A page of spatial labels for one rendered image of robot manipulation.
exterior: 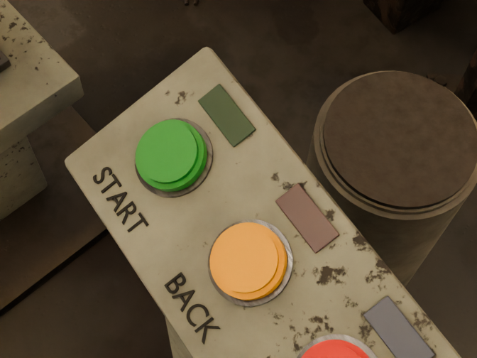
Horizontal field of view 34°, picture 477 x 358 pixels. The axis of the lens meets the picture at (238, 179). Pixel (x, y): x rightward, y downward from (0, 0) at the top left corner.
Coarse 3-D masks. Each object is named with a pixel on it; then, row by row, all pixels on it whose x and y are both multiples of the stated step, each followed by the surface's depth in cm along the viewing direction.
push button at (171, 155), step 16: (160, 128) 43; (176, 128) 43; (192, 128) 43; (144, 144) 43; (160, 144) 43; (176, 144) 43; (192, 144) 42; (144, 160) 43; (160, 160) 43; (176, 160) 42; (192, 160) 42; (144, 176) 43; (160, 176) 42; (176, 176) 42; (192, 176) 42
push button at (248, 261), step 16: (240, 224) 41; (256, 224) 41; (224, 240) 40; (240, 240) 40; (256, 240) 40; (272, 240) 40; (224, 256) 40; (240, 256) 40; (256, 256) 40; (272, 256) 40; (224, 272) 40; (240, 272) 40; (256, 272) 40; (272, 272) 39; (224, 288) 40; (240, 288) 40; (256, 288) 39; (272, 288) 40
